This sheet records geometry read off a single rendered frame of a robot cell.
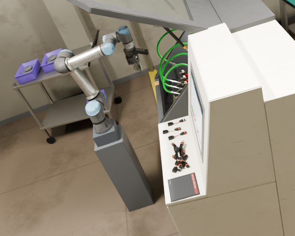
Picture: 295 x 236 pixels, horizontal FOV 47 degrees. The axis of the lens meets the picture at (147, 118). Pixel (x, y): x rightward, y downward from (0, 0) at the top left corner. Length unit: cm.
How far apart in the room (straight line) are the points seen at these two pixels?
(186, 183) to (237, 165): 33
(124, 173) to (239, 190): 127
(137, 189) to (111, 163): 39
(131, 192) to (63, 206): 89
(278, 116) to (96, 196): 235
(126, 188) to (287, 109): 179
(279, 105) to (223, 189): 55
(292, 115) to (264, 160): 27
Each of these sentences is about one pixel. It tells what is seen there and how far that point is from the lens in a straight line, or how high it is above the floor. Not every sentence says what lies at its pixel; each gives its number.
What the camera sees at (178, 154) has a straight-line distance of 204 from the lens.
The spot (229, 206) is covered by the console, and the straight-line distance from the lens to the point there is 195.
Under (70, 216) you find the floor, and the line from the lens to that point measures 352.
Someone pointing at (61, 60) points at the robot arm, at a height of 153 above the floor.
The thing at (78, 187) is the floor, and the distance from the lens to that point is 374.
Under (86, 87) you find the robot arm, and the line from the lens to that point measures 263.
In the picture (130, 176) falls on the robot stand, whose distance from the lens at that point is 291.
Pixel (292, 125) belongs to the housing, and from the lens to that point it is 165.
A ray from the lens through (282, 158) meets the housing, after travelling 177.
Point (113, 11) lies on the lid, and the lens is 197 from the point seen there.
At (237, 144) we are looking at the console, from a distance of 163.
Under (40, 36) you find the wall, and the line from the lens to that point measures 486.
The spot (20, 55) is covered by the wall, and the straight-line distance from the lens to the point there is 503.
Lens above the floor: 240
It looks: 35 degrees down
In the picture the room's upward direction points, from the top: 23 degrees counter-clockwise
